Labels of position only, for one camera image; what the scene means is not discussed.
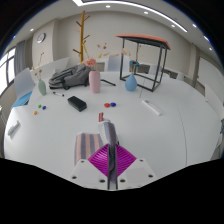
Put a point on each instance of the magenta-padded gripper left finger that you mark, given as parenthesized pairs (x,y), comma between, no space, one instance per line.
(87,172)

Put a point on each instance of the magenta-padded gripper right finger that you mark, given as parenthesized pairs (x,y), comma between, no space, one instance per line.
(135,171)

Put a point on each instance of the grey striped towel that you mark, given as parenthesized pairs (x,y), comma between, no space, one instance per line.
(87,145)

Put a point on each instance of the small red block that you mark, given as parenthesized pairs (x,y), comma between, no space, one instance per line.
(101,117)

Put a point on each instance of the white oblong remote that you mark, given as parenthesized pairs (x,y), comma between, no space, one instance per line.
(151,107)

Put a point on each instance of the black rectangular case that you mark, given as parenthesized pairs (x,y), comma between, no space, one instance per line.
(77,103)

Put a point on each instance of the red round magnet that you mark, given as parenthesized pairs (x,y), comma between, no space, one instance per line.
(106,105)

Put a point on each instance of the blue round magnet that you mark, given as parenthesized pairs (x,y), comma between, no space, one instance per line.
(113,104)

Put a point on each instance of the orange round magnet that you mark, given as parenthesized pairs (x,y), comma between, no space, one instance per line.
(35,112)

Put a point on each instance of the green round magnet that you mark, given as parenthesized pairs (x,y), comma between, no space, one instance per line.
(39,106)

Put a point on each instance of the white remote control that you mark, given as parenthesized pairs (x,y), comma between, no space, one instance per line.
(14,128)

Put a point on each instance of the blue vase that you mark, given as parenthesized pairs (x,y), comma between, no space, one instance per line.
(131,84)

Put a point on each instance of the pink vase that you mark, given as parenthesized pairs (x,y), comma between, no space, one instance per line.
(94,81)

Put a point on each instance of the thin black pen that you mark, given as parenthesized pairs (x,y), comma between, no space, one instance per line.
(108,82)

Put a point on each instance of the green vase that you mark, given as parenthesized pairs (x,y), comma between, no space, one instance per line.
(42,88)

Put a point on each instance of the grey backpack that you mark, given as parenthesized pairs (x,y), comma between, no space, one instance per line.
(71,76)

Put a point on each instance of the dried flower stems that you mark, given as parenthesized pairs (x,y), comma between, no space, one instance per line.
(39,71)
(134,63)

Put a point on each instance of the pink flower bunch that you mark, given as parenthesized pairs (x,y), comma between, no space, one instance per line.
(90,62)

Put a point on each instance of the white chair blue seat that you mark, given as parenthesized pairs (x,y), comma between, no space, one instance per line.
(24,81)

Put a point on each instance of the window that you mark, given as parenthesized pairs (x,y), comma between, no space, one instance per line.
(6,70)

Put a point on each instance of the grey curtain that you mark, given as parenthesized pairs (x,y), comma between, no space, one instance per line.
(20,56)

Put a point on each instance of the wooden coat rack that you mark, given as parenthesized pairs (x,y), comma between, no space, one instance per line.
(82,36)

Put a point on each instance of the long ceiling light strip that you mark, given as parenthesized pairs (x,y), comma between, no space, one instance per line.
(140,6)

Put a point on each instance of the round ceiling spotlights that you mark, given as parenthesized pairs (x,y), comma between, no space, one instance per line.
(108,6)

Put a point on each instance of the orange-topped black frame table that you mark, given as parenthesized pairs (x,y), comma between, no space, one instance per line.
(143,37)

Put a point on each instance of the round wall clock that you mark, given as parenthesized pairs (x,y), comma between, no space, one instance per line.
(41,37)

